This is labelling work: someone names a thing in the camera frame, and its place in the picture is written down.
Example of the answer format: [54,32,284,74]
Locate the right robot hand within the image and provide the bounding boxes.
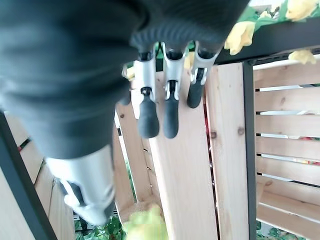
[0,0,251,226]

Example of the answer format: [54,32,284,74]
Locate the small yellow artificial flower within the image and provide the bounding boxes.
[123,65,137,81]
[183,51,196,71]

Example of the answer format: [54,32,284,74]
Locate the light wooden plank crate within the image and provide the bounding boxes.
[112,62,250,240]

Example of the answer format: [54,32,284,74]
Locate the green artificial ivy leaves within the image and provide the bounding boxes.
[74,214,129,240]
[255,220,285,240]

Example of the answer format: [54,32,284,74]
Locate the large yellow artificial flower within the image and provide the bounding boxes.
[224,21,256,56]

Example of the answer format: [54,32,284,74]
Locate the light wooden slatted crate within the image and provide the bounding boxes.
[252,59,320,237]

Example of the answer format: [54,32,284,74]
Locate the black metal shelf post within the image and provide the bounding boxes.
[0,109,58,240]

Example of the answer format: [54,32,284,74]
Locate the black metal shelf frame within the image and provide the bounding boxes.
[216,18,320,240]

